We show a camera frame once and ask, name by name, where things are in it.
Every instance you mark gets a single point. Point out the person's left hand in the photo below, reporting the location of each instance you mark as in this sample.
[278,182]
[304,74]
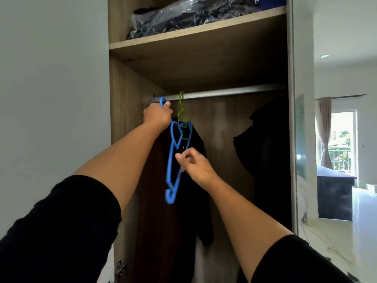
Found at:
[156,114]

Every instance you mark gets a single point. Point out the person's right hand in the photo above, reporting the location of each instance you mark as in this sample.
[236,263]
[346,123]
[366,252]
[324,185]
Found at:
[198,169]

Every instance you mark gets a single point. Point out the person's right thumb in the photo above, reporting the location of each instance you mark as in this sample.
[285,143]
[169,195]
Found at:
[180,160]

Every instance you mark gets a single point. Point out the person's left fingers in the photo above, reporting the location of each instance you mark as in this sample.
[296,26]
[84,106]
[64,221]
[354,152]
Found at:
[165,106]

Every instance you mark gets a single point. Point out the blue plastic clothes hanger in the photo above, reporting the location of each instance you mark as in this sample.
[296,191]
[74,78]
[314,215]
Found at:
[169,169]

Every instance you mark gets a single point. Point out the person's right forearm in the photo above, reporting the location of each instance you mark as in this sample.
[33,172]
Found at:
[247,221]

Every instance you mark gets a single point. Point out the person's left forearm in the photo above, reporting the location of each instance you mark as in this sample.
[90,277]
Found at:
[117,162]

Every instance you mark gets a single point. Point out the green plastic clothes hanger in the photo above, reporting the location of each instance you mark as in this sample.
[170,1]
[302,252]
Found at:
[180,107]

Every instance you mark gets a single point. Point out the wooden wardrobe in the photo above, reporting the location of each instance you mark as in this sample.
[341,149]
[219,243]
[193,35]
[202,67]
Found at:
[129,85]

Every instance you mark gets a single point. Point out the black shirt on hanger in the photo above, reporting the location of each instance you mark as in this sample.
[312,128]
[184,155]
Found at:
[198,203]

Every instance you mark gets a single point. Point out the wooden wardrobe shelf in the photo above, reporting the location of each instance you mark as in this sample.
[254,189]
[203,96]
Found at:
[206,55]

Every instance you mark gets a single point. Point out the metal wardrobe rod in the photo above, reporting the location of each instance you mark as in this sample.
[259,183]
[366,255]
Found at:
[235,90]

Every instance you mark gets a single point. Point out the large black hanging garment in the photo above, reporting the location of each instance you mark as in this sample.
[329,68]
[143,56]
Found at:
[266,162]

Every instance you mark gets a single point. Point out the plastic-wrapped dark clothes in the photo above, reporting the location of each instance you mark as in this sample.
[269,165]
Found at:
[188,14]

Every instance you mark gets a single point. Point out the metal door hinge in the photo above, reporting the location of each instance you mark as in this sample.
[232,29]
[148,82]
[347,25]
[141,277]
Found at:
[120,271]

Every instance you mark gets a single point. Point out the person's black left sleeve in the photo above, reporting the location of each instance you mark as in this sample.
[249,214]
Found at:
[59,232]

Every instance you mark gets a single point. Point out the person's black sleeve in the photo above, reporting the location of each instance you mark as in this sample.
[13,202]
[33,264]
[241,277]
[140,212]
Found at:
[59,232]
[294,262]

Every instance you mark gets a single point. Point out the pink curtain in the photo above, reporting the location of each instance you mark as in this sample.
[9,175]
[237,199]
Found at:
[325,129]

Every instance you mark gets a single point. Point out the blue zippered bag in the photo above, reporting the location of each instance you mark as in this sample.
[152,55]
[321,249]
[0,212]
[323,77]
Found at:
[272,2]

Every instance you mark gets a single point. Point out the person's black right sleeve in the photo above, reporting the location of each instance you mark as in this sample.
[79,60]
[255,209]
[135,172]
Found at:
[294,262]

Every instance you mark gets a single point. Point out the dark bed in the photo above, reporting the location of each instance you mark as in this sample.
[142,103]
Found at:
[335,194]

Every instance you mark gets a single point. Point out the balcony railing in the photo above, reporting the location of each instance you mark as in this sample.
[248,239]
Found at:
[340,159]

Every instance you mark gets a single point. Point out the bright balcony window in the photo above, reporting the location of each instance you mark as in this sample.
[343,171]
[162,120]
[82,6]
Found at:
[343,129]

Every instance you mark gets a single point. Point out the dark curtain rod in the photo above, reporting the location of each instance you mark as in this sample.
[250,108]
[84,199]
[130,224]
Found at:
[347,96]

